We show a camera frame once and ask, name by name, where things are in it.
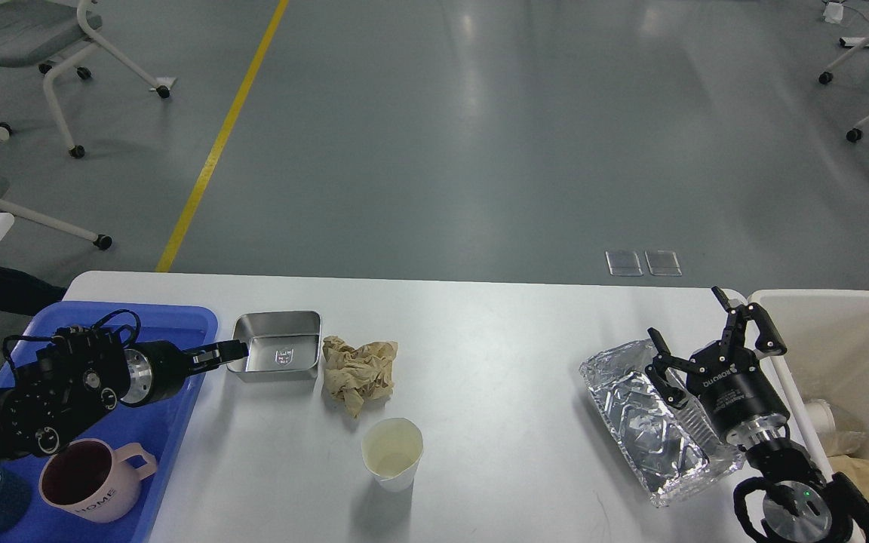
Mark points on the right floor socket plate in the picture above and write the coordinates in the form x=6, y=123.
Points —
x=663, y=263

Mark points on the left floor socket plate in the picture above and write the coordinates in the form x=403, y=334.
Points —
x=623, y=263

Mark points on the white paper cup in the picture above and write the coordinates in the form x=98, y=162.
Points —
x=391, y=452

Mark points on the grey office chair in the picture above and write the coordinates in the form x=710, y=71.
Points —
x=59, y=37

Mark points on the clear plastic bottle in bin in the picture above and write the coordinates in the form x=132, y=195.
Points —
x=840, y=432

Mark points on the pink HOME mug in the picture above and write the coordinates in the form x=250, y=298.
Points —
x=94, y=481

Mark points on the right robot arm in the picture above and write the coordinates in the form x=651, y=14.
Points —
x=790, y=500

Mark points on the beige plastic bin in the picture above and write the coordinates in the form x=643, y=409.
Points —
x=827, y=336

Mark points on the aluminium foil tray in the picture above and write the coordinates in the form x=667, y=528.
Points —
x=674, y=453

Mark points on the blue plastic tray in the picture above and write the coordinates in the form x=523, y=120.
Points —
x=159, y=427

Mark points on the stainless steel rectangular dish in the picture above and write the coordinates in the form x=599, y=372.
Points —
x=280, y=345

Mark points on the crumpled brown paper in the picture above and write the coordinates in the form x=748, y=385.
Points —
x=353, y=376

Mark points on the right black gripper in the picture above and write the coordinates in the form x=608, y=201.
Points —
x=736, y=392

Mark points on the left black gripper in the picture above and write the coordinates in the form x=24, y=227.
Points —
x=158, y=369

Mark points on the floor socket plate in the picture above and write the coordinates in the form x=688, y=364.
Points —
x=623, y=263
x=663, y=263

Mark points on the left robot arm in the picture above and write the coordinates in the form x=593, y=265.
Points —
x=65, y=383

